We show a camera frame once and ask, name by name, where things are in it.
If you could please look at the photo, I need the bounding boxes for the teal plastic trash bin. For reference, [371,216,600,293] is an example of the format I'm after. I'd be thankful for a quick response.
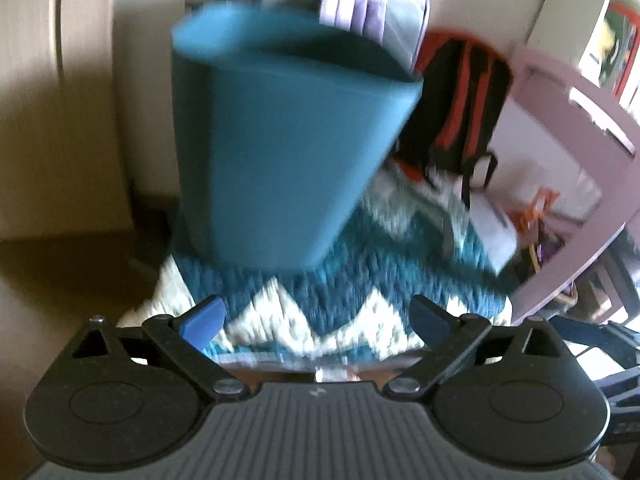
[171,1,422,271]

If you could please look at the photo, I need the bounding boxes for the pink wooden shelf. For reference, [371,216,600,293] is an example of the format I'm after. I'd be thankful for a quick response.
[487,46,639,324]

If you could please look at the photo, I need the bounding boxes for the beige wardrobe door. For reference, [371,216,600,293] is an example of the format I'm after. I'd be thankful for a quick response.
[1,0,132,240]

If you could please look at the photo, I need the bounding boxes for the black orange backpack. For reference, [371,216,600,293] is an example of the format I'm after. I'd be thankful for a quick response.
[394,29,513,205]

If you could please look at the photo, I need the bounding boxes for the teal white zigzag rug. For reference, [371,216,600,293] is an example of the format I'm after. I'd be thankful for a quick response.
[119,162,512,368]

